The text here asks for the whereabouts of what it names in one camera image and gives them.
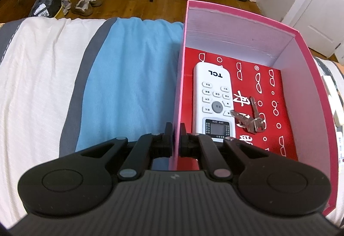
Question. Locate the black plastic bag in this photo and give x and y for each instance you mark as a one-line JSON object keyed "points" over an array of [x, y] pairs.
{"points": [[45, 3]]}

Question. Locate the pink cardboard box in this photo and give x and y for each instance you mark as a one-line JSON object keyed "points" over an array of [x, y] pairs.
{"points": [[309, 90]]}

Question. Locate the white rectangular object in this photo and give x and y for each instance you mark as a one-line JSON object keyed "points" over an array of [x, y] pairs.
{"points": [[331, 88], [339, 117]]}

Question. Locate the white grey blue bedsheet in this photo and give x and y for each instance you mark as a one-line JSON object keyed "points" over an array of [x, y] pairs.
{"points": [[40, 77]]}

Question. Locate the grey white sneaker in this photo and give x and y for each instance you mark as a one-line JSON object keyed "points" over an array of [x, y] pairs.
{"points": [[66, 6]]}

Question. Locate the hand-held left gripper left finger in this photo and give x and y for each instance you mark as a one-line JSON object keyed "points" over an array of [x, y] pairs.
{"points": [[168, 142]]}

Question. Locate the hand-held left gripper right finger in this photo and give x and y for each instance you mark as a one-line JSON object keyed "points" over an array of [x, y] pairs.
{"points": [[184, 142]]}

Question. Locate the red printed paper sheet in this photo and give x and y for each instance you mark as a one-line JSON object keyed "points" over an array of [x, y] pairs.
{"points": [[276, 107]]}

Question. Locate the white remote control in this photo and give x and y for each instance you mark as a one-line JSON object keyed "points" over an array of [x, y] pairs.
{"points": [[212, 85]]}

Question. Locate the white door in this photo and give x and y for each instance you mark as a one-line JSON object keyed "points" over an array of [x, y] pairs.
{"points": [[319, 10]]}

